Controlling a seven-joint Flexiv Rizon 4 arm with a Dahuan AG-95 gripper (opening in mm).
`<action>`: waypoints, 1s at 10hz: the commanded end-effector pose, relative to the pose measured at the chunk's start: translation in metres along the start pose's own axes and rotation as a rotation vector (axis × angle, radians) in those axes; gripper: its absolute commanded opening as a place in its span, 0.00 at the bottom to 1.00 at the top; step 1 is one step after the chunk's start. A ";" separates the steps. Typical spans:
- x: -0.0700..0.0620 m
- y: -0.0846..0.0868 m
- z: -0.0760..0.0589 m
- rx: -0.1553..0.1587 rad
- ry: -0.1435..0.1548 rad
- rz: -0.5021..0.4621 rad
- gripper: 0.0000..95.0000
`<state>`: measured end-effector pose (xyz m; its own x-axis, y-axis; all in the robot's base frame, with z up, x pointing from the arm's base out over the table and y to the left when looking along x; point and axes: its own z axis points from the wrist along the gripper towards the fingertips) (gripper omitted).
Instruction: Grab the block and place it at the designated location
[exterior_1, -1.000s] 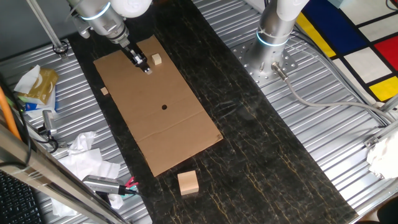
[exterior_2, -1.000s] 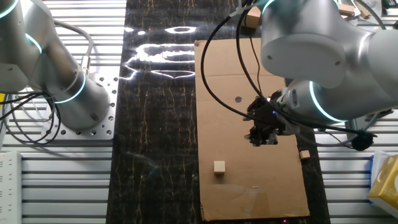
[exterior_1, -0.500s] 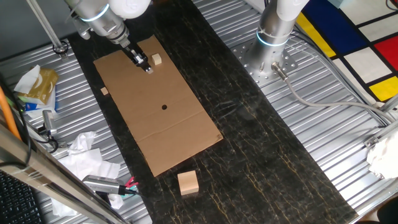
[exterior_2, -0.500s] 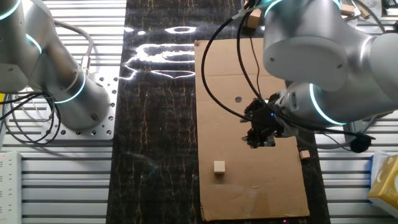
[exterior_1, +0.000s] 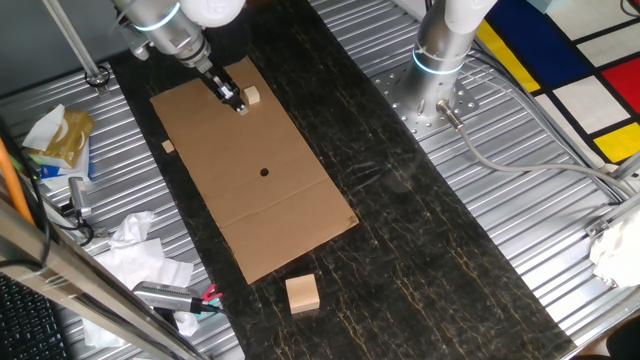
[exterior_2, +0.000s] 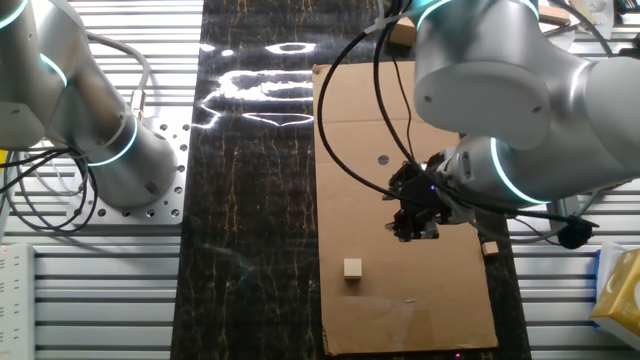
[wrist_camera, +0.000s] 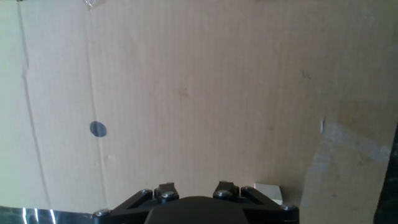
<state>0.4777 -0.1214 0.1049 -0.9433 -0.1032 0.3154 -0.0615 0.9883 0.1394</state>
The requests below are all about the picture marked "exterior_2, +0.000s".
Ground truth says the white power strip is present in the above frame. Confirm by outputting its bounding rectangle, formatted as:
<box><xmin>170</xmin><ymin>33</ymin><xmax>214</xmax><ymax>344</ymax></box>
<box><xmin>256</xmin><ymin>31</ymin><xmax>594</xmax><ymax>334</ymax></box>
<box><xmin>0</xmin><ymin>243</ymin><xmax>36</xmax><ymax>360</ymax></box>

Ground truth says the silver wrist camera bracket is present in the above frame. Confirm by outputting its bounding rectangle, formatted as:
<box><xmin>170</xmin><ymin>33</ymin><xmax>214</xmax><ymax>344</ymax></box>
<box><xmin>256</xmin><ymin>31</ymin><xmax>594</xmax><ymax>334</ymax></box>
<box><xmin>434</xmin><ymin>197</ymin><xmax>479</xmax><ymax>226</ymax></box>

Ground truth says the yellow tissue pack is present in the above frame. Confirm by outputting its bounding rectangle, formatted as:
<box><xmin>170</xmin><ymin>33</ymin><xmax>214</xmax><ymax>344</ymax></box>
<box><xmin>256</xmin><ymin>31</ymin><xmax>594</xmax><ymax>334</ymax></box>
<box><xmin>589</xmin><ymin>248</ymin><xmax>640</xmax><ymax>337</ymax></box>

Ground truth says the small wooden cube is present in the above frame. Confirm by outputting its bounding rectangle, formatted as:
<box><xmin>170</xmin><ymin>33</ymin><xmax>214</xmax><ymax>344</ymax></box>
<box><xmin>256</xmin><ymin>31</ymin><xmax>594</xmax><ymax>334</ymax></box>
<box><xmin>342</xmin><ymin>257</ymin><xmax>364</xmax><ymax>281</ymax></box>

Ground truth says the large wooden block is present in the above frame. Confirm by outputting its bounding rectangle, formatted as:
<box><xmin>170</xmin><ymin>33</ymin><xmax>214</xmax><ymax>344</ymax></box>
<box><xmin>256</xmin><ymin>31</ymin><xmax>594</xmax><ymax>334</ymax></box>
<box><xmin>388</xmin><ymin>16</ymin><xmax>419</xmax><ymax>48</ymax></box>

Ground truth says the grey cable with metal plug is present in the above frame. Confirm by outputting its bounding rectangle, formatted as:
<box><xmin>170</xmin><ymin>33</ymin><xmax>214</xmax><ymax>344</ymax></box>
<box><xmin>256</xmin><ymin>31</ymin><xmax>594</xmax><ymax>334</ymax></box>
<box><xmin>84</xmin><ymin>30</ymin><xmax>153</xmax><ymax>124</ymax></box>

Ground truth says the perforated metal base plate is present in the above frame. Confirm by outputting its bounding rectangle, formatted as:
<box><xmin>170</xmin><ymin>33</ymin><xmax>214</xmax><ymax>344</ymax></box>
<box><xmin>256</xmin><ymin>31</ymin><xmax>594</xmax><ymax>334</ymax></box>
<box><xmin>64</xmin><ymin>117</ymin><xmax>190</xmax><ymax>227</ymax></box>

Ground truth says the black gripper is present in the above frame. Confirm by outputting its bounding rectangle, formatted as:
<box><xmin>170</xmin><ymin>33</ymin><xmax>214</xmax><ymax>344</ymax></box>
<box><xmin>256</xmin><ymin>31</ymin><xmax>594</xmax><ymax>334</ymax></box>
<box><xmin>384</xmin><ymin>159</ymin><xmax>456</xmax><ymax>244</ymax></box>

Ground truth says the blue white tissue packet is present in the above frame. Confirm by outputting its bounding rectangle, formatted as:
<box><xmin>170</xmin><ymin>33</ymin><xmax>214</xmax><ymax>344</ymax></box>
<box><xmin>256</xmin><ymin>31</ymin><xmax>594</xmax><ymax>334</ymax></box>
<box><xmin>594</xmin><ymin>241</ymin><xmax>629</xmax><ymax>281</ymax></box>

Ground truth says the brown cardboard sheet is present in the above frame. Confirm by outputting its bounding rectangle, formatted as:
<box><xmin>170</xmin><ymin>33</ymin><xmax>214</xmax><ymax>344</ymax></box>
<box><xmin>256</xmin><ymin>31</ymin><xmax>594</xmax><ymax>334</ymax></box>
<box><xmin>311</xmin><ymin>60</ymin><xmax>500</xmax><ymax>357</ymax></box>

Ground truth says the black camera clamp with cable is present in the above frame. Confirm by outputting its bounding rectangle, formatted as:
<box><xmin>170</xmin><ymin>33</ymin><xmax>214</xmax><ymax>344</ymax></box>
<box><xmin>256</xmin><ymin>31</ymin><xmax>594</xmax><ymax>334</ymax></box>
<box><xmin>555</xmin><ymin>217</ymin><xmax>600</xmax><ymax>251</ymax></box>

